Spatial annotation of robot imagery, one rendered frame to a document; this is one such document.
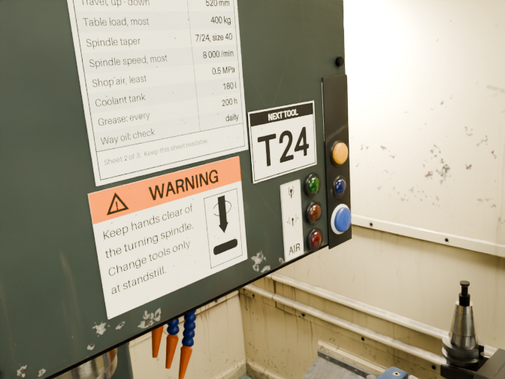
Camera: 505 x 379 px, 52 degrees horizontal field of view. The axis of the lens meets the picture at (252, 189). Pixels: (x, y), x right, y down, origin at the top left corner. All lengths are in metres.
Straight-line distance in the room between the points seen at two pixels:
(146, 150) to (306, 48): 0.22
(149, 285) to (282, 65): 0.25
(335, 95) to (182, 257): 0.26
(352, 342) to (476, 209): 0.63
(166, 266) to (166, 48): 0.18
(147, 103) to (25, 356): 0.21
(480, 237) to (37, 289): 1.11
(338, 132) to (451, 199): 0.79
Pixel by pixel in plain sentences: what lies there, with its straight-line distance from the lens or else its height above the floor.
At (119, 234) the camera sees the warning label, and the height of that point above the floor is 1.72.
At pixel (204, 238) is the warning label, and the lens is 0.48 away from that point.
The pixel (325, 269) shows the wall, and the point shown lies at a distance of 1.68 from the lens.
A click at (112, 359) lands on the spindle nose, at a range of 0.65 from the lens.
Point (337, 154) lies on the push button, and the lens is 0.60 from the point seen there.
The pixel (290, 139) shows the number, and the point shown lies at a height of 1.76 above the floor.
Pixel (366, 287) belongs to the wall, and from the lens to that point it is 1.60.
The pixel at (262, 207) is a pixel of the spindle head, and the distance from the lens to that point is 0.53.
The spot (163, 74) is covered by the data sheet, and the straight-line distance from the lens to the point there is 0.44.
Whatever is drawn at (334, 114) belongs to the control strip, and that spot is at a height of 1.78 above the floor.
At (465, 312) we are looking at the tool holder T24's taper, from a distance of 0.89.
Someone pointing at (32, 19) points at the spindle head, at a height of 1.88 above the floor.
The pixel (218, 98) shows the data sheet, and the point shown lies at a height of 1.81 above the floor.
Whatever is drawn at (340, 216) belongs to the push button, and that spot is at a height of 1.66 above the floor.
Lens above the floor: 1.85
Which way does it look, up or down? 15 degrees down
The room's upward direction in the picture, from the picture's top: 4 degrees counter-clockwise
